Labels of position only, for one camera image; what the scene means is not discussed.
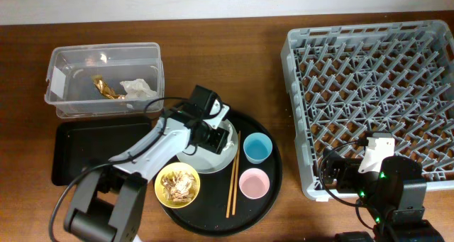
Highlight small white tissue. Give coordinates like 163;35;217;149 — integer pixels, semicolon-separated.
220;120;238;153

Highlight blue cup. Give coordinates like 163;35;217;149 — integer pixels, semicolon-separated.
243;133;273;164

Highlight food scraps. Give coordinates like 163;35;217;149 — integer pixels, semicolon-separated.
161;171;197;204

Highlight yellow bowl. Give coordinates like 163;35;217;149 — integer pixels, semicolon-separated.
155;163;201;209

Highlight pink cup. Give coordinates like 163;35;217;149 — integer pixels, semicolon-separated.
238;168;270;199

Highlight large white tissue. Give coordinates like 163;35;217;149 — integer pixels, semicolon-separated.
120;79;157;100

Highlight gold foil wrapper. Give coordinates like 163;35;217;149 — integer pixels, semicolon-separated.
91;75;125;99

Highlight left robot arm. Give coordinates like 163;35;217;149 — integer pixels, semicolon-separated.
48;85;231;241

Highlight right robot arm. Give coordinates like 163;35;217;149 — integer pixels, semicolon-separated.
320;153;443;242

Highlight grey dishwasher rack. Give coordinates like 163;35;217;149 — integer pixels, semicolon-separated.
281;20;453;202

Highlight grey plate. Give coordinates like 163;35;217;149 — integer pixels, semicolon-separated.
175;117;240;175

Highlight left wooden chopstick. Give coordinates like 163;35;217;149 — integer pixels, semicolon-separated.
226;155;238;219

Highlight wooden chopstick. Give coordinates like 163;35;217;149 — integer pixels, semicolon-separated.
226;155;238;219
231;131;241;216

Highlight right wooden chopstick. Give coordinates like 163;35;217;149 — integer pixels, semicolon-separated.
231;131;241;216

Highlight round black tray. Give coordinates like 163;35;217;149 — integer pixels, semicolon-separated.
153;109;284;237

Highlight clear plastic bin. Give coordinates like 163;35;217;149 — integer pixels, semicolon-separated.
44;43;165;119

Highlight black rectangular tray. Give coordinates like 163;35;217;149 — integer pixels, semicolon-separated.
51;116;152;186

